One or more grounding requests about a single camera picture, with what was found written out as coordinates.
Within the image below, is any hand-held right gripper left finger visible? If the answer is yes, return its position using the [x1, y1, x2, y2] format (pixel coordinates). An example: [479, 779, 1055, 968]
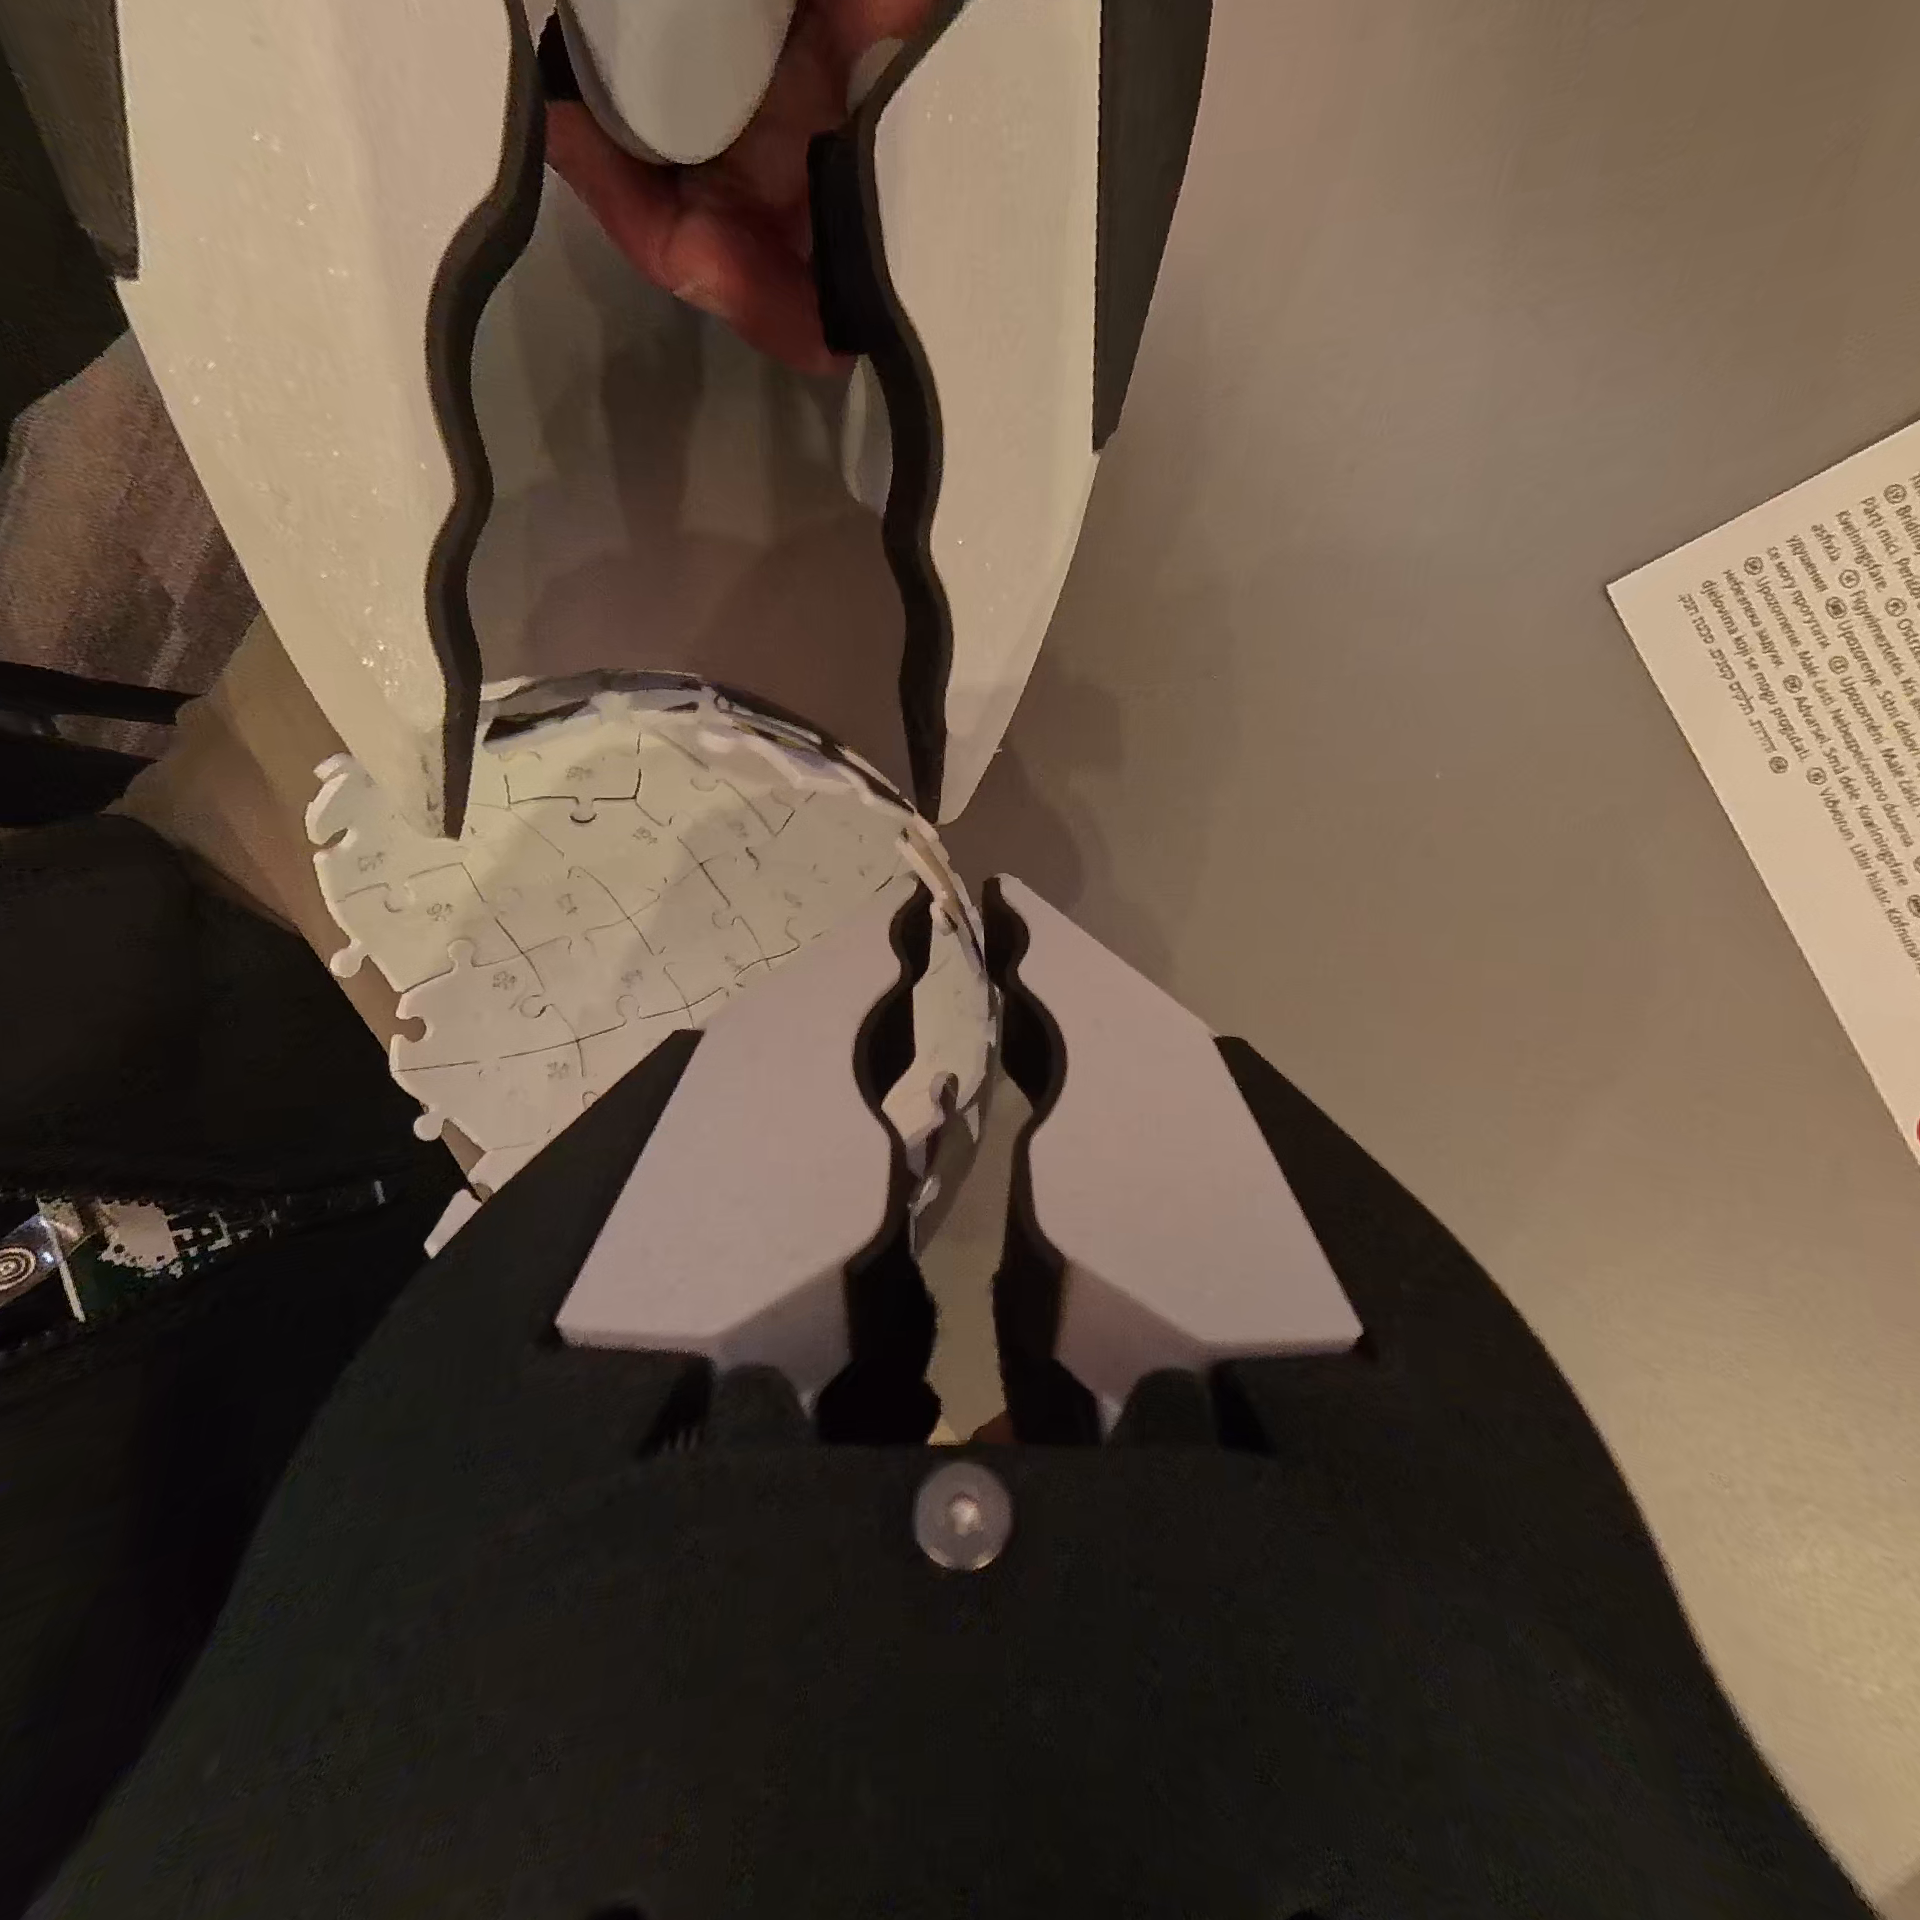
[556, 885, 942, 1446]

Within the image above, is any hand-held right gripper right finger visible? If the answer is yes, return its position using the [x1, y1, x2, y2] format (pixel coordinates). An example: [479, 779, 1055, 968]
[986, 877, 1370, 1446]

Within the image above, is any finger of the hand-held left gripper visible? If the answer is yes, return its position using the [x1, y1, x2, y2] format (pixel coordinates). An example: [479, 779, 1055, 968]
[113, 0, 546, 837]
[856, 0, 1111, 823]

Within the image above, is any partly built puzzle ball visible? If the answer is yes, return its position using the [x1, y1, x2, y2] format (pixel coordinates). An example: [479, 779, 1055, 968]
[306, 671, 998, 1252]

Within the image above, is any person's left hand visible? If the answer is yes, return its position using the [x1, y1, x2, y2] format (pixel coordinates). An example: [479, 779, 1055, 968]
[546, 0, 920, 376]

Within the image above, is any black metal bar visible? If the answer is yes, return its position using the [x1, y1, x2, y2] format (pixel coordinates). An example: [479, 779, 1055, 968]
[0, 660, 214, 823]

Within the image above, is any black white patterned badge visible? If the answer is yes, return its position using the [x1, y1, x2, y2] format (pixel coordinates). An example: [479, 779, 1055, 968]
[0, 1178, 392, 1326]

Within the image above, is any white instruction sheet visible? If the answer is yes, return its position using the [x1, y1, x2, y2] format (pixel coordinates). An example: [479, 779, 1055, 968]
[1606, 422, 1920, 1162]

